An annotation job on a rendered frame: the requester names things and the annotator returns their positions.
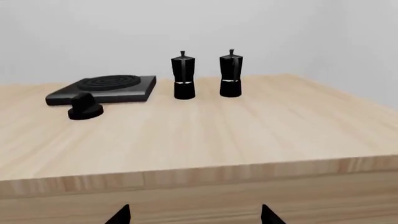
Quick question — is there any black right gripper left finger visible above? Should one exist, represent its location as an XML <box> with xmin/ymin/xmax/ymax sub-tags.
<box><xmin>104</xmin><ymin>203</ymin><xmax>132</xmax><ymax>224</ymax></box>

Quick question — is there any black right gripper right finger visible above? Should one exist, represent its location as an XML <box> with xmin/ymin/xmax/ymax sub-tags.
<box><xmin>261</xmin><ymin>203</ymin><xmax>287</xmax><ymax>224</ymax></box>

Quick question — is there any black stove knob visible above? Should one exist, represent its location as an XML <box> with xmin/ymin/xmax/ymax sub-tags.
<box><xmin>67</xmin><ymin>91</ymin><xmax>104</xmax><ymax>121</ymax></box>

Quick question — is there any black stove burner plate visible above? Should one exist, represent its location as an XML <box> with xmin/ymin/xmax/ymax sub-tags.
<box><xmin>45</xmin><ymin>75</ymin><xmax>157</xmax><ymax>106</ymax></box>

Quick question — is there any black moka pot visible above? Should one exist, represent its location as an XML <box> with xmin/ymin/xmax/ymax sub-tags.
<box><xmin>170</xmin><ymin>50</ymin><xmax>197</xmax><ymax>101</ymax></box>
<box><xmin>218</xmin><ymin>49</ymin><xmax>244</xmax><ymax>98</ymax></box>

